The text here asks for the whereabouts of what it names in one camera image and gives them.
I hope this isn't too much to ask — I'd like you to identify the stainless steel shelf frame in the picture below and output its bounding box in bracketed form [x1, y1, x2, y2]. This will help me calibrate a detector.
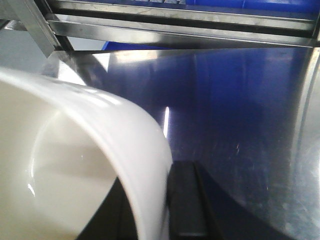
[0, 0, 320, 240]

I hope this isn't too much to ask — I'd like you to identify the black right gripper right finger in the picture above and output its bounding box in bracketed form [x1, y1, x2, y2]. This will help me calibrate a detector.
[167, 161, 277, 240]

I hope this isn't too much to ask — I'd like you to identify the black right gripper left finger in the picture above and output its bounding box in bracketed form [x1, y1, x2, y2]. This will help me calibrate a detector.
[77, 179, 138, 240]

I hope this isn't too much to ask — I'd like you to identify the blue crate middle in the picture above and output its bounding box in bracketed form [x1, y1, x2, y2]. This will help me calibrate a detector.
[185, 0, 320, 14]

